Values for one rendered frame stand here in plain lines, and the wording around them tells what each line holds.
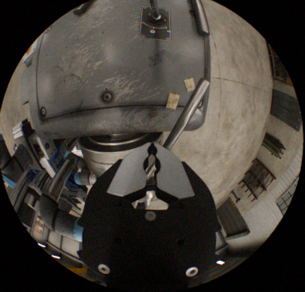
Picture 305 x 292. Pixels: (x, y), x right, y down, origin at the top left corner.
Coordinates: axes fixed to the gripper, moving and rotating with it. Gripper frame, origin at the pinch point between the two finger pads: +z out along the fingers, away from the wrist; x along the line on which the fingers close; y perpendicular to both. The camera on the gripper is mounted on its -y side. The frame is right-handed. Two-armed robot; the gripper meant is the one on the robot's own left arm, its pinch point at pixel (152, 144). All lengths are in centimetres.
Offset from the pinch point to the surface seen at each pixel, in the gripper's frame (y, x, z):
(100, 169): 11.8, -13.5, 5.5
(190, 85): -8.1, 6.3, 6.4
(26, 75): -17.1, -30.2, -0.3
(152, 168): 4.7, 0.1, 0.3
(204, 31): -19.9, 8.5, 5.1
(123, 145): 6.7, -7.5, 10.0
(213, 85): -31, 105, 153
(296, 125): -54, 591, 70
